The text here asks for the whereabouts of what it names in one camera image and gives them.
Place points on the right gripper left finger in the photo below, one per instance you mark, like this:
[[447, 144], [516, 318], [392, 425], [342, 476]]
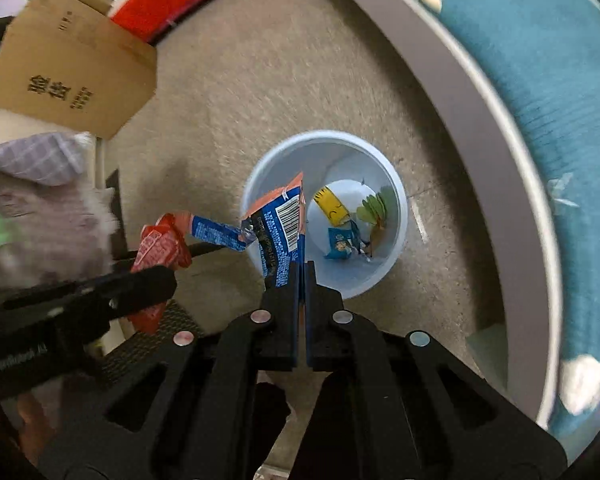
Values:
[[185, 412]]

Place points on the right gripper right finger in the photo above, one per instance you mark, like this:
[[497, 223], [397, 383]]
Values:
[[404, 407]]

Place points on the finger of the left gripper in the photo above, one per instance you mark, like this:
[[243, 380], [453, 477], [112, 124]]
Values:
[[130, 289]]

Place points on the red snack wrapper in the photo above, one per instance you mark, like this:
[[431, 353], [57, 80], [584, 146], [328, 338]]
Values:
[[161, 244]]

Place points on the blue orange snack wrapper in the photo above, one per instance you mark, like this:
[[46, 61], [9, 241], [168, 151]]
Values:
[[274, 222]]

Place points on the green leaf artificial plant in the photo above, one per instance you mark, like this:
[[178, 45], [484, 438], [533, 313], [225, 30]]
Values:
[[373, 211]]

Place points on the yellow snack packet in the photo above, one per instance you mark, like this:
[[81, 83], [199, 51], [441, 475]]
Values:
[[332, 207]]

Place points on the blue white sachet packet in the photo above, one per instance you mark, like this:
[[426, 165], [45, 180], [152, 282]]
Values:
[[346, 241]]

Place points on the blue plastic trash bucket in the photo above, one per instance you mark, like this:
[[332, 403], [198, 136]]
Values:
[[355, 218]]

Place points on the person's left hand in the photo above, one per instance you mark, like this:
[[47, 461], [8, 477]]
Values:
[[35, 430]]

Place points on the purple checked tablecloth table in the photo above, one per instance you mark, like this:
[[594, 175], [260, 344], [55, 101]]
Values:
[[55, 226]]

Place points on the large cardboard box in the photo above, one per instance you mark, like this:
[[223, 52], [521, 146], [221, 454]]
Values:
[[65, 63]]

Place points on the teal quilted bed mattress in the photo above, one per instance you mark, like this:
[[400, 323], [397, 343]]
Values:
[[543, 59]]

